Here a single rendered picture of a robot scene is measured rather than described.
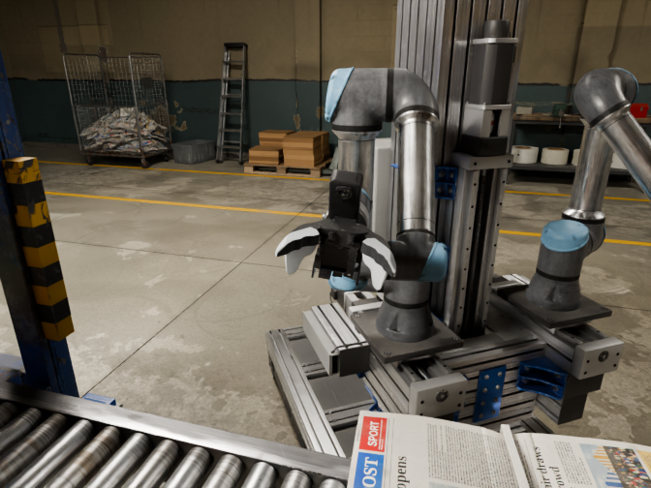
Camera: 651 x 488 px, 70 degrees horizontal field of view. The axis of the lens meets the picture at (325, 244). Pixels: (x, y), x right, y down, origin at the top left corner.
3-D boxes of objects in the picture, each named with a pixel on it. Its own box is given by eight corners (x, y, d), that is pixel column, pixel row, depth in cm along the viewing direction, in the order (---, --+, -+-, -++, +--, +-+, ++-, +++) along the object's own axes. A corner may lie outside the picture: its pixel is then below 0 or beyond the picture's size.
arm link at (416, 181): (439, 92, 110) (441, 291, 92) (391, 92, 111) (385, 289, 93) (446, 55, 99) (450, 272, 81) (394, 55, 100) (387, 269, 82)
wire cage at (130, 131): (174, 161, 798) (162, 53, 738) (144, 169, 724) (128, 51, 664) (115, 157, 830) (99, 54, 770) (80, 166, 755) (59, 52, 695)
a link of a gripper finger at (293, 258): (274, 288, 60) (322, 271, 67) (278, 246, 58) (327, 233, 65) (259, 278, 62) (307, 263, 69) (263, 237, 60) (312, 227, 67)
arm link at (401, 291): (432, 306, 114) (436, 255, 109) (377, 302, 115) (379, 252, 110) (427, 285, 125) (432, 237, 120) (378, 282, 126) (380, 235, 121)
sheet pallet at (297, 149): (334, 167, 745) (334, 131, 725) (320, 177, 670) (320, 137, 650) (265, 163, 776) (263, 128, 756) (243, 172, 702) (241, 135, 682)
